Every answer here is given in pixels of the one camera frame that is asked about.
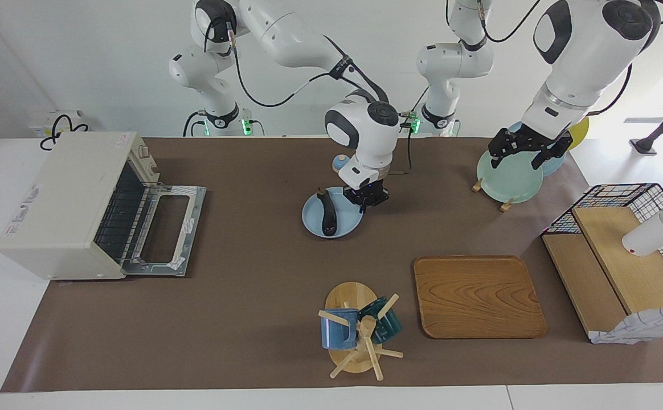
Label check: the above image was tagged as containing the dark purple eggplant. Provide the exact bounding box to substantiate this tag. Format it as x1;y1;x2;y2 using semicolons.
317;188;338;236

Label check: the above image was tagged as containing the light blue round plate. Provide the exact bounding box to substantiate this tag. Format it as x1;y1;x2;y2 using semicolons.
302;187;365;239

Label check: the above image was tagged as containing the toaster oven glass door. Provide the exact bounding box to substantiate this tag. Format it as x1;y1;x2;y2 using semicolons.
121;183;207;278

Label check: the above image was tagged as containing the cream toaster oven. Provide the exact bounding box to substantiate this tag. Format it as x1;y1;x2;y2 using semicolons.
0;132;161;281

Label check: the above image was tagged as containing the pale blue racked plate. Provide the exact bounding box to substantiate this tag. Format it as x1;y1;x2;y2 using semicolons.
507;121;567;177

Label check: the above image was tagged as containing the mint green plate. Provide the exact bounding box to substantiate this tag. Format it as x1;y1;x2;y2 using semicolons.
477;149;544;204

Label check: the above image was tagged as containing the wooden plate rack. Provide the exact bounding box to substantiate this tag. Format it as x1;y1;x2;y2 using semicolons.
472;178;515;212

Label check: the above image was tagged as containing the yellow plate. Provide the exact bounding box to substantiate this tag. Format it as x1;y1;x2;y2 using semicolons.
567;117;590;151

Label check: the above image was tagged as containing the wooden mug tree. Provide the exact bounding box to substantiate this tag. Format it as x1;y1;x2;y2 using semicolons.
318;282;404;381

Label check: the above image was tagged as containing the black stand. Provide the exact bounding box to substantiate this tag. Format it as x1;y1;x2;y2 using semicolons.
629;91;663;155

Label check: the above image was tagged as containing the brown table mat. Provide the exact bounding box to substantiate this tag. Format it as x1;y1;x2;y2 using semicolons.
0;137;663;393

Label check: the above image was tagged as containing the dark green mug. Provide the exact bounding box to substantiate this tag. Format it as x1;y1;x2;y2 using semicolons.
358;296;403;345

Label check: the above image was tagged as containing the blue mug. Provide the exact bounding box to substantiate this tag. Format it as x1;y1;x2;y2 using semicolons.
320;308;359;350

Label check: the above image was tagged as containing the white cup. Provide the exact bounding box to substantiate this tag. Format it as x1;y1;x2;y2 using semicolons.
622;210;663;257

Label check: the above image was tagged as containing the wooden serving tray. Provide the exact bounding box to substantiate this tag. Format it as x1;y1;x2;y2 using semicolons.
414;255;547;340

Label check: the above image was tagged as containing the wooden stepped shelf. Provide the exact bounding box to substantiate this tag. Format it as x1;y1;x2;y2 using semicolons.
541;206;663;342

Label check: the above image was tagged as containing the white patterned cloth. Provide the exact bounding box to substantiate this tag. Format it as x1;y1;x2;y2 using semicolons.
590;306;663;345

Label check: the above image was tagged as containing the white power strip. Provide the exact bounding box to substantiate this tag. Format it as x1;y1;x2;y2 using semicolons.
28;110;90;138

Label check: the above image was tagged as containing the black wire basket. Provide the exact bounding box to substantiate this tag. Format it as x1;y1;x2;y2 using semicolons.
541;183;663;302

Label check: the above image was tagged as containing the black left base cable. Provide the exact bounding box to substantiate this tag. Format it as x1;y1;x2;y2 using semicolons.
399;85;430;135

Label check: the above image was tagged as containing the black base cable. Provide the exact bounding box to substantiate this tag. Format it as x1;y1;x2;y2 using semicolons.
399;85;430;135
182;110;208;137

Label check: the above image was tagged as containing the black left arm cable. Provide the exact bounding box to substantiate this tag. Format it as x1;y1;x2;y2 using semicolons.
444;0;633;118

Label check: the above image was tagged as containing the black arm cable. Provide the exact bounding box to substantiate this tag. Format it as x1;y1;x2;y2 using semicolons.
206;20;390;109
444;0;633;118

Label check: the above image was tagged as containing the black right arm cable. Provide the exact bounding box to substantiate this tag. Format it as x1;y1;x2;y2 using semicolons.
206;20;390;109

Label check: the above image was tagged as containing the black right base cable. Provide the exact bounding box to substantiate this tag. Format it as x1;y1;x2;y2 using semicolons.
182;110;208;137

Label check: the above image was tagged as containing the metal oven wire rack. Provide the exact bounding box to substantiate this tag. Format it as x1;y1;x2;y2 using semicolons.
93;164;158;264

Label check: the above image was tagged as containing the black power strip cable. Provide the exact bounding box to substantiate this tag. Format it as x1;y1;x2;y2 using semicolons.
40;114;90;151

